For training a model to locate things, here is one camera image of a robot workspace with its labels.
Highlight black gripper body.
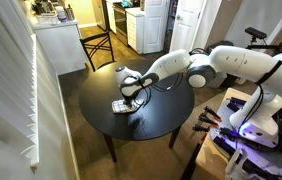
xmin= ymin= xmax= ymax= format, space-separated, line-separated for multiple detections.
xmin=123 ymin=96 xmax=135 ymax=107

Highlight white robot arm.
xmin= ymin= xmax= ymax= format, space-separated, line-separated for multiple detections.
xmin=115 ymin=45 xmax=282 ymax=148

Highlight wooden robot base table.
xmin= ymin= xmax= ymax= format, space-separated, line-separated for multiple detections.
xmin=180 ymin=87 xmax=282 ymax=180

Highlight round black table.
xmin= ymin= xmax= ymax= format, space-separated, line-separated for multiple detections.
xmin=79 ymin=60 xmax=194 ymax=157

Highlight black orange bar clamp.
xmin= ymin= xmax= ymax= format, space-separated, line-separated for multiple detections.
xmin=192 ymin=106 xmax=221 ymax=132

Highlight stainless steel oven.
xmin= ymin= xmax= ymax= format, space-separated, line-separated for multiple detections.
xmin=112 ymin=2 xmax=128 ymax=46

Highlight white kitchen counter cabinet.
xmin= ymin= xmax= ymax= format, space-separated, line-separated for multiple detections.
xmin=32 ymin=20 xmax=87 ymax=75

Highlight white trash bin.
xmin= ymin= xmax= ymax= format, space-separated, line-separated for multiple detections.
xmin=210 ymin=72 xmax=227 ymax=88

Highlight metal utensil holder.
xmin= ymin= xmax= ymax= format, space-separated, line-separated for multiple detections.
xmin=66 ymin=4 xmax=75 ymax=21

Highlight white door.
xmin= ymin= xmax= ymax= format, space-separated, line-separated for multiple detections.
xmin=170 ymin=0 xmax=204 ymax=51

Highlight white plastic container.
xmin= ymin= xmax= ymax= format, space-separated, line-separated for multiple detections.
xmin=55 ymin=6 xmax=67 ymax=22

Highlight white vertical window blinds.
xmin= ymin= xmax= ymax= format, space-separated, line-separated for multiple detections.
xmin=0 ymin=0 xmax=39 ymax=168

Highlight black camera on tripod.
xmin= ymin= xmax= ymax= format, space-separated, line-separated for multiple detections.
xmin=245 ymin=27 xmax=267 ymax=42

